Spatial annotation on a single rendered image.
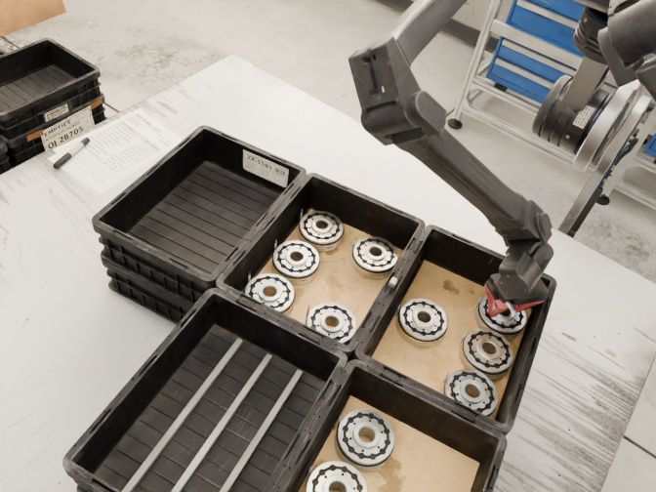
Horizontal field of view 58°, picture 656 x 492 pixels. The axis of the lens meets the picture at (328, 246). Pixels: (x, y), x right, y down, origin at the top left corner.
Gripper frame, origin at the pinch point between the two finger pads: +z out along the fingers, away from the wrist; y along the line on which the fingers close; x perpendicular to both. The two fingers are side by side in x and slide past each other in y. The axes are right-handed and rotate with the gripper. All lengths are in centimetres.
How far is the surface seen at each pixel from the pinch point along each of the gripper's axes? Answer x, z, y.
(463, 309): 4.3, 4.0, -6.5
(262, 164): 50, -4, -42
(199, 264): 28, 4, -60
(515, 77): 152, 47, 105
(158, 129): 92, 15, -63
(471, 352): -7.5, 1.3, -11.0
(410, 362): -5.5, 4.1, -23.0
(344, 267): 20.5, 3.7, -28.9
